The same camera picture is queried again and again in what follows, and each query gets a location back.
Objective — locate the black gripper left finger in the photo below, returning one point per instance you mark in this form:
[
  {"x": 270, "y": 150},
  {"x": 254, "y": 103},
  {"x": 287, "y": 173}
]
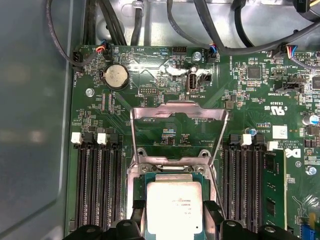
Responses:
[{"x": 138, "y": 220}]

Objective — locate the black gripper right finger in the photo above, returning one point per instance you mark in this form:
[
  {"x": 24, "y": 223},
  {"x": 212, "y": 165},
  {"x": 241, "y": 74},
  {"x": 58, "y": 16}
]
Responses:
[{"x": 211, "y": 220}]

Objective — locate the silver CPU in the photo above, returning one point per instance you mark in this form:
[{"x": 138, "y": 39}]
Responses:
[{"x": 175, "y": 200}]

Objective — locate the metal socket cover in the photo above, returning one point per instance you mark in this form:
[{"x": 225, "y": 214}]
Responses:
[{"x": 147, "y": 112}]

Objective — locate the CPU socket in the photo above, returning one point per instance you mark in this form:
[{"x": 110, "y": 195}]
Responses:
[{"x": 133, "y": 170}]

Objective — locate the green RAM stick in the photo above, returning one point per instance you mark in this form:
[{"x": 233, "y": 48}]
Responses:
[{"x": 273, "y": 180}]

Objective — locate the green motherboard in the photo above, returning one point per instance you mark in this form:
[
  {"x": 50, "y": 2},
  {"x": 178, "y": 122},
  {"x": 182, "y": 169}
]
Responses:
[{"x": 240, "y": 125}]

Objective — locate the internal USB port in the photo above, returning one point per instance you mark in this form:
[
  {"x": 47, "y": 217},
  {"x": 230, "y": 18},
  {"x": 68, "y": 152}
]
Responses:
[{"x": 192, "y": 81}]

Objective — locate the round coin battery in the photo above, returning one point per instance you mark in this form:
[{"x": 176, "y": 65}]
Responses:
[{"x": 116, "y": 76}]

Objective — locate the black PC case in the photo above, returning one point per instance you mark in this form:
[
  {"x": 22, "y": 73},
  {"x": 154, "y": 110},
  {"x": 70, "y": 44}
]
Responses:
[{"x": 32, "y": 100}]

